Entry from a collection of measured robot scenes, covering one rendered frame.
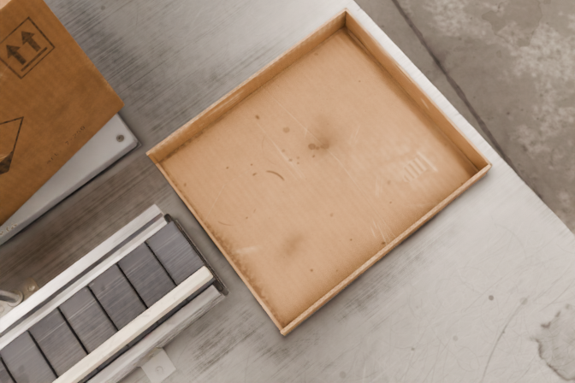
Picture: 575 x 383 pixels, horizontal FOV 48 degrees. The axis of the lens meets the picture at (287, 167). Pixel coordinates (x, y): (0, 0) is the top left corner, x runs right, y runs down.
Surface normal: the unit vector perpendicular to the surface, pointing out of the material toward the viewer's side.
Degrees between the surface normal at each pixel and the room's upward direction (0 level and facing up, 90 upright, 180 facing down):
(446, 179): 0
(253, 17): 0
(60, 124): 90
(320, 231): 0
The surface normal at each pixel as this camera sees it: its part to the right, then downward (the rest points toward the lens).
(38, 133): 0.74, 0.63
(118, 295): -0.06, -0.29
